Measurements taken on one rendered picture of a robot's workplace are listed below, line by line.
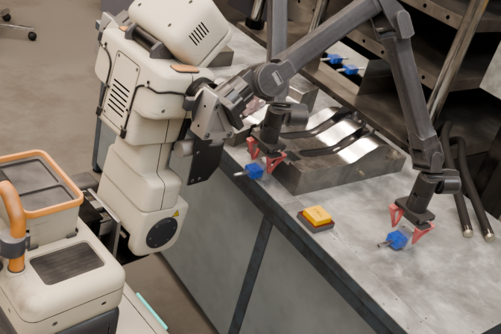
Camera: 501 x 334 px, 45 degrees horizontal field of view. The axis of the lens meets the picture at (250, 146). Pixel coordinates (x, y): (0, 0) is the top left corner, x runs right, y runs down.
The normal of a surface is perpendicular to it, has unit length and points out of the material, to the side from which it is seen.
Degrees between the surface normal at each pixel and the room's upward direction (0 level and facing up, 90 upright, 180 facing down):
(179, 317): 0
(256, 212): 90
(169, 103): 90
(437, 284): 0
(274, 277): 90
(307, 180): 90
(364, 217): 0
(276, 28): 58
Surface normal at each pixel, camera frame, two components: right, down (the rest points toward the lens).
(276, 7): 0.26, 0.00
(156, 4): -0.38, -0.43
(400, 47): 0.39, 0.28
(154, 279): 0.22, -0.84
